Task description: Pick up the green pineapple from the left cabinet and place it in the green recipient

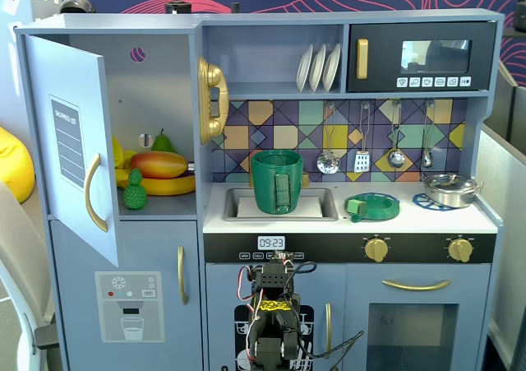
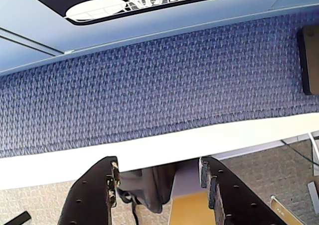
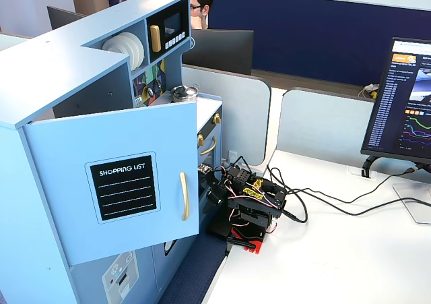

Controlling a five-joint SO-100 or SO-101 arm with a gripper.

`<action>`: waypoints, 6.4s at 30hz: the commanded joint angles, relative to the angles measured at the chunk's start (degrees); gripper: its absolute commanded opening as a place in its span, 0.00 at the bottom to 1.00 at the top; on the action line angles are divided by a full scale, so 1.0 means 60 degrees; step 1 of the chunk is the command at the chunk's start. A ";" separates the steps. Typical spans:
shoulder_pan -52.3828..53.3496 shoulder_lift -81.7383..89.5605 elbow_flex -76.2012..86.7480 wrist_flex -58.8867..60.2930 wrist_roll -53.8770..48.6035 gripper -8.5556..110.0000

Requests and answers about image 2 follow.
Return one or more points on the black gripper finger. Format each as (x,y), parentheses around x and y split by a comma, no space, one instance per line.
(87,200)
(239,205)

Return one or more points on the yellow wooden board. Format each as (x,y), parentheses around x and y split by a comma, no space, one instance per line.
(189,210)

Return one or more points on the grey hanging fabric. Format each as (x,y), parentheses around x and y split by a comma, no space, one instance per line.
(147,187)

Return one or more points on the black flat strip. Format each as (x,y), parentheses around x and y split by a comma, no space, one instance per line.
(17,218)

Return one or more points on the grey flat strip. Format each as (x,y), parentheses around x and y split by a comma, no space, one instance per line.
(314,193)

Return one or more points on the brown black-edged block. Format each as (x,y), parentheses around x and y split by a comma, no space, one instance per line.
(311,60)

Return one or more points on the dishwasher print kitchen door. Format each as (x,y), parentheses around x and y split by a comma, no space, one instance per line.
(99,33)

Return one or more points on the gold metal bracket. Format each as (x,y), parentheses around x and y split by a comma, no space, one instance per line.
(281,211)

